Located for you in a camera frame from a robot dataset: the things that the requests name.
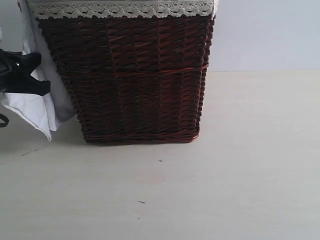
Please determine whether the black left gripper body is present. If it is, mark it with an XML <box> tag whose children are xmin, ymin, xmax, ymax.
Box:
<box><xmin>0</xmin><ymin>49</ymin><xmax>23</xmax><ymax>94</ymax></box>

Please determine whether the white t-shirt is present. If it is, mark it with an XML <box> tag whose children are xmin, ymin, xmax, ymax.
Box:
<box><xmin>1</xmin><ymin>0</ymin><xmax>75</xmax><ymax>141</ymax></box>

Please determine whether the dark red wicker basket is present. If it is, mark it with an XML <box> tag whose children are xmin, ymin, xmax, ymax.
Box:
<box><xmin>36</xmin><ymin>15</ymin><xmax>215</xmax><ymax>145</ymax></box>

